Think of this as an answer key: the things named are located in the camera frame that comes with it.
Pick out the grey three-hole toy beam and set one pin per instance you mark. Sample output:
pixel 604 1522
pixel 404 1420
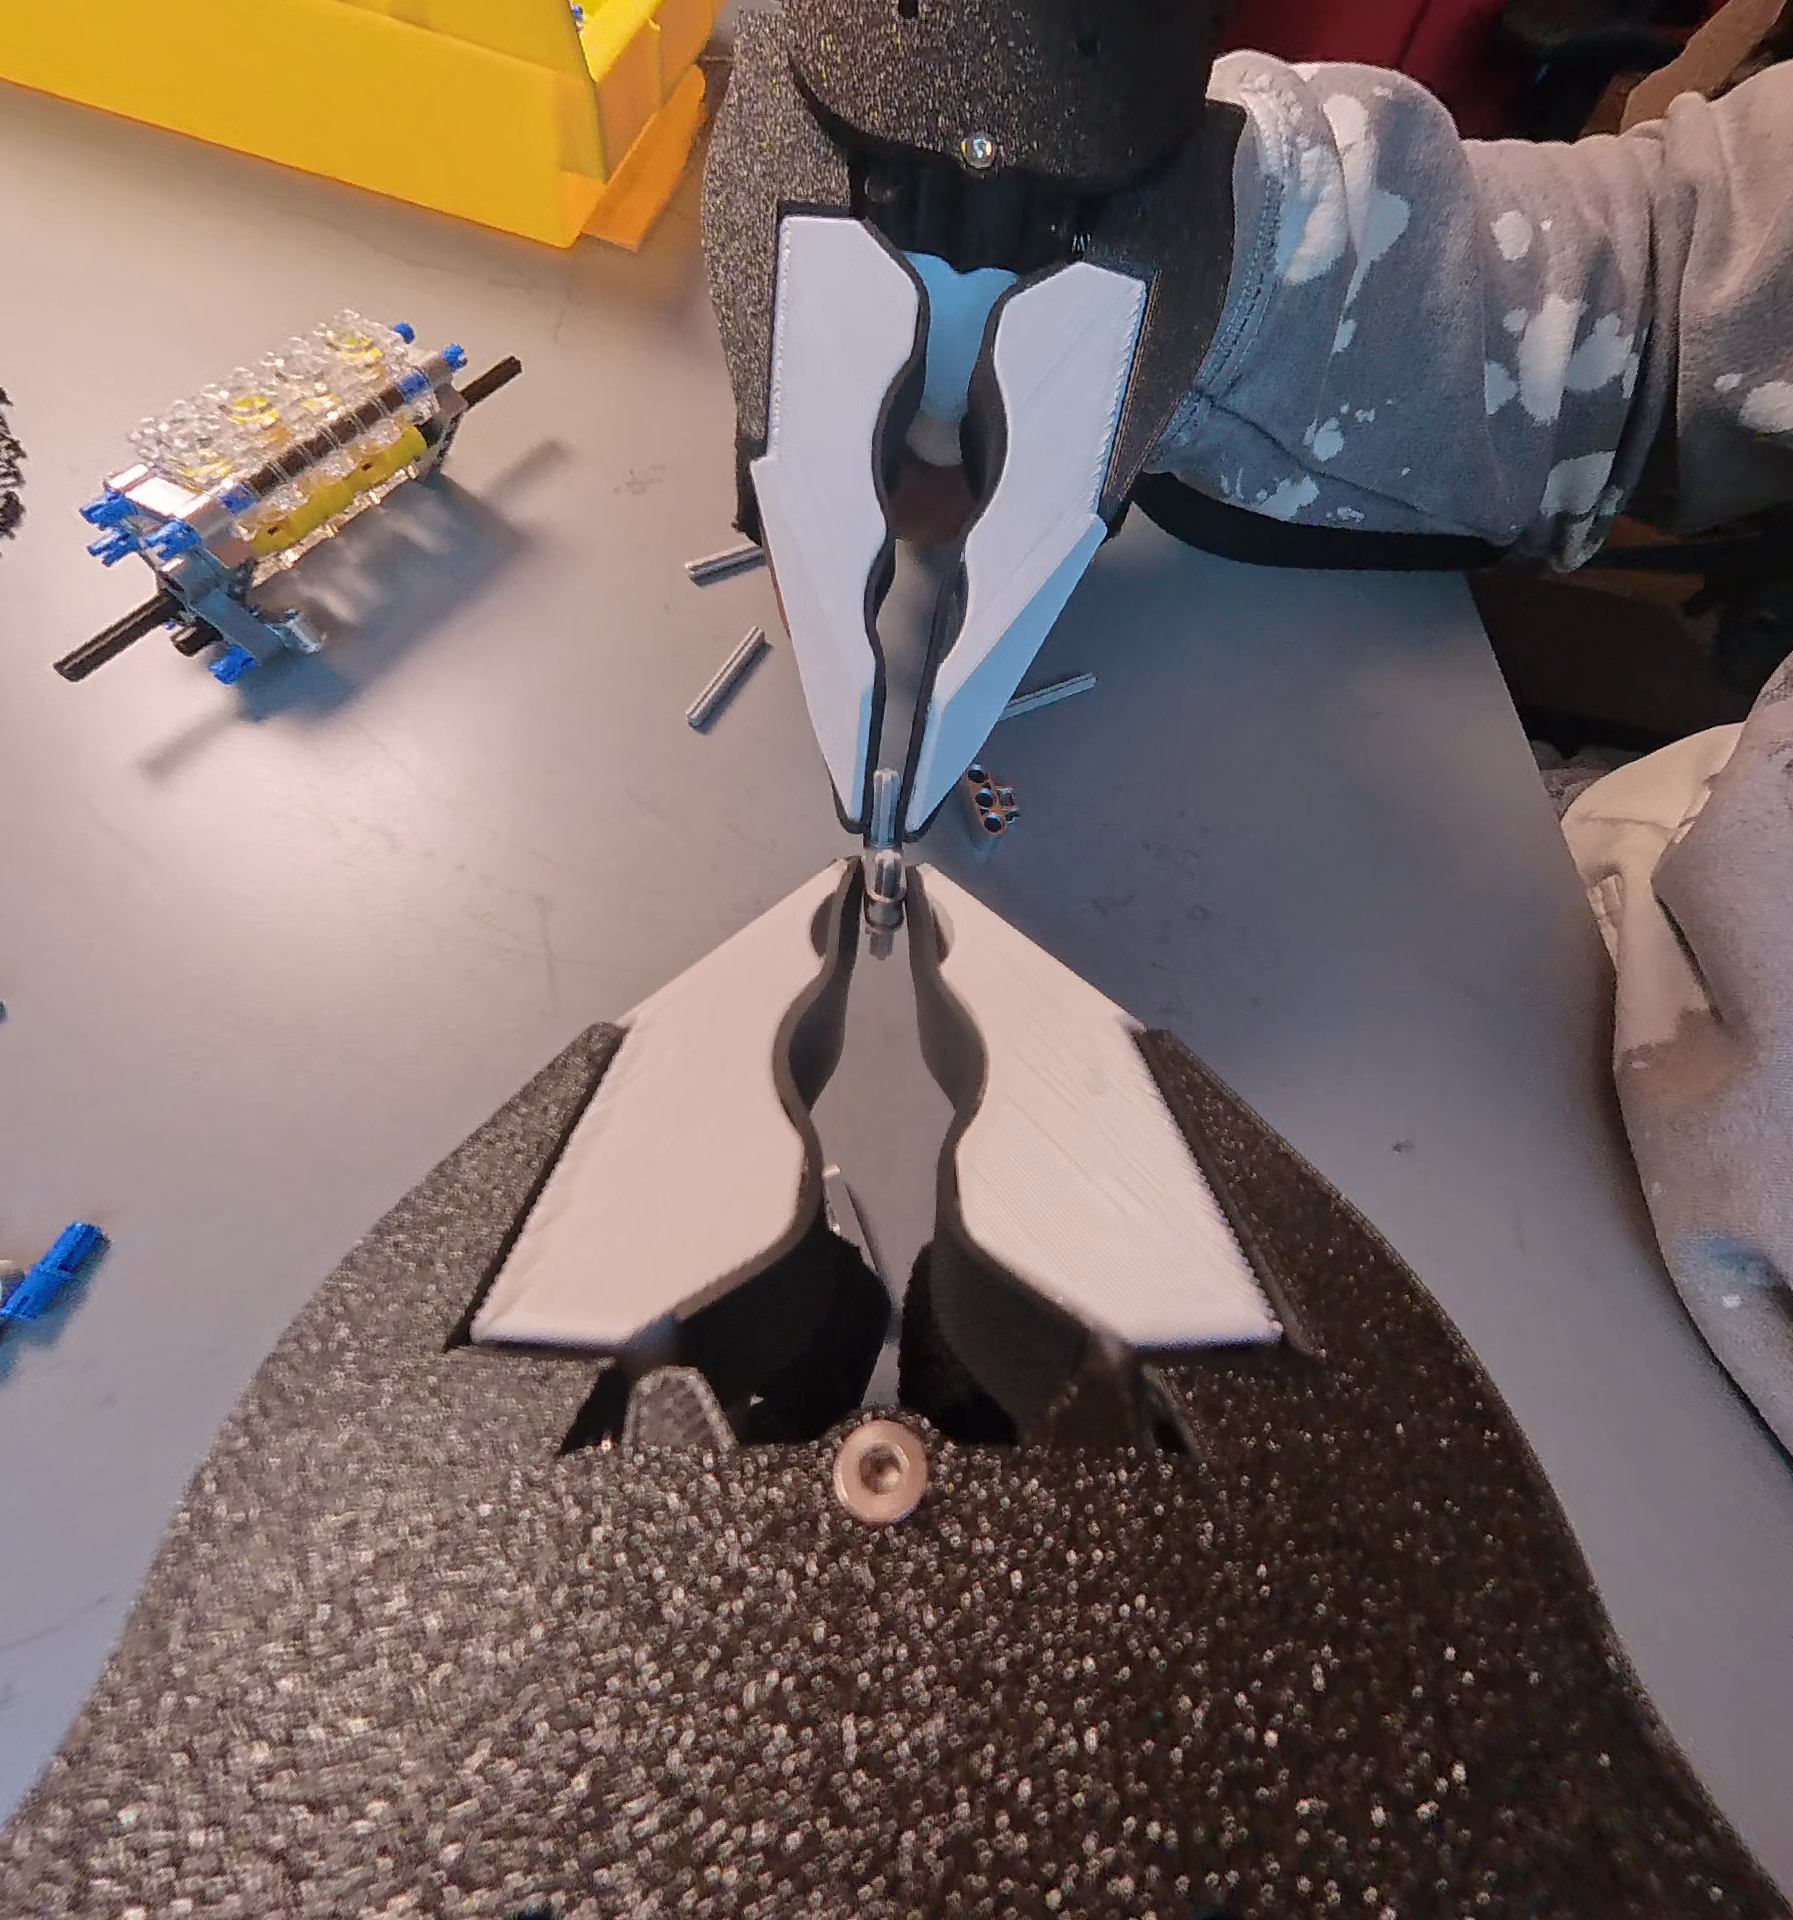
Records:
pixel 993 795

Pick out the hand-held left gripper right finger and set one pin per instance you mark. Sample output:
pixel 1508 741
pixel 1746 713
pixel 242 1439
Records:
pixel 1100 1171

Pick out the grey desk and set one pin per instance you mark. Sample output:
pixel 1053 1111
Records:
pixel 386 900

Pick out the long yellow plastic bin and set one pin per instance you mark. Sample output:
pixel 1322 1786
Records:
pixel 236 91

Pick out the pile of blue black pins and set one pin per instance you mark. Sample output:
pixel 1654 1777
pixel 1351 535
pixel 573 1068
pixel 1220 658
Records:
pixel 57 1252

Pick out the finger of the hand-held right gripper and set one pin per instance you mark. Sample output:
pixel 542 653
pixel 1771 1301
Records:
pixel 1069 421
pixel 821 451

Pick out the red chair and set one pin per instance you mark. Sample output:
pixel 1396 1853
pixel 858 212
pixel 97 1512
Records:
pixel 1361 30

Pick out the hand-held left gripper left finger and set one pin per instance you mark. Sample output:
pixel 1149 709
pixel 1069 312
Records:
pixel 656 1171

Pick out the clear toy engine block assembly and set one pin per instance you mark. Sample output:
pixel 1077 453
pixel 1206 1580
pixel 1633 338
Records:
pixel 266 480

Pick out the small toy axle connector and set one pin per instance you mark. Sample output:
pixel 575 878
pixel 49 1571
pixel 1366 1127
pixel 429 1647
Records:
pixel 880 892

